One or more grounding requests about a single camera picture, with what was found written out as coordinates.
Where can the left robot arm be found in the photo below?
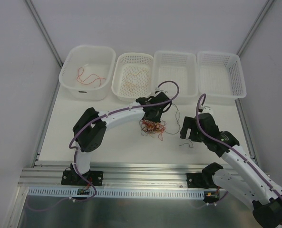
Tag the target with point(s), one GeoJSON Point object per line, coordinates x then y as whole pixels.
{"type": "Point", "coordinates": [90, 129]}

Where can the frame post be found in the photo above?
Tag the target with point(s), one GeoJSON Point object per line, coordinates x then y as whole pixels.
{"type": "Point", "coordinates": [38, 21]}
{"type": "Point", "coordinates": [255, 26]}

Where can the white slotted cable duct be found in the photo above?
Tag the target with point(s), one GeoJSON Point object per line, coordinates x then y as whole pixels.
{"type": "Point", "coordinates": [117, 193]}

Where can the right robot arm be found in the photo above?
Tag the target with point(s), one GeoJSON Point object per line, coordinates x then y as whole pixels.
{"type": "Point", "coordinates": [254, 188]}

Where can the red orange wire ball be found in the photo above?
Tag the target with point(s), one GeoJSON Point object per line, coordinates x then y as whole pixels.
{"type": "Point", "coordinates": [149, 128]}

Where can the aluminium mounting rail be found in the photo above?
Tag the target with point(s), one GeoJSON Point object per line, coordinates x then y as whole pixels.
{"type": "Point", "coordinates": [115, 175]}

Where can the white slotted basket middle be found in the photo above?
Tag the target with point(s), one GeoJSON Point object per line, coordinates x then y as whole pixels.
{"type": "Point", "coordinates": [179, 67]}

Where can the white solid plastic tub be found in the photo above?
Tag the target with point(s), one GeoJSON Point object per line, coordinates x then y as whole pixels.
{"type": "Point", "coordinates": [87, 72]}

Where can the left frame post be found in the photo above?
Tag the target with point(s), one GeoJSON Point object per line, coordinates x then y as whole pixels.
{"type": "Point", "coordinates": [38, 21]}

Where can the right frame post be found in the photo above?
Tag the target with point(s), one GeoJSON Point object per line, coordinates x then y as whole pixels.
{"type": "Point", "coordinates": [255, 26]}

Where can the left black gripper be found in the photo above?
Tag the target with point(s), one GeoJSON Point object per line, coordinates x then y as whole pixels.
{"type": "Point", "coordinates": [151, 116]}

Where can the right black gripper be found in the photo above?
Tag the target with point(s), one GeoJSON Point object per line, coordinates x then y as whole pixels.
{"type": "Point", "coordinates": [189, 129]}

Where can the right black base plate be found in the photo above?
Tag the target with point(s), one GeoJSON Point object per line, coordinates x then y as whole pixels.
{"type": "Point", "coordinates": [199, 180]}

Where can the white slotted basket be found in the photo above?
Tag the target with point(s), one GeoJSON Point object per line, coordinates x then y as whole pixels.
{"type": "Point", "coordinates": [220, 77]}
{"type": "Point", "coordinates": [179, 67]}

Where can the white round-hole basket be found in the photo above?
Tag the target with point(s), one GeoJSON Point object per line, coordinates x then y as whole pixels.
{"type": "Point", "coordinates": [132, 76]}

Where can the white slotted basket right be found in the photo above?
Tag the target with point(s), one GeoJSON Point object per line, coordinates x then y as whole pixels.
{"type": "Point", "coordinates": [220, 77]}

